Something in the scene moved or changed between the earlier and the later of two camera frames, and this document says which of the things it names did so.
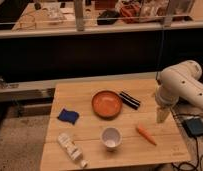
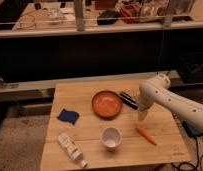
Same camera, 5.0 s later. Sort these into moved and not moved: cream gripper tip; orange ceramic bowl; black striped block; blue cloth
Moved: cream gripper tip
Not moved: blue cloth; black striped block; orange ceramic bowl
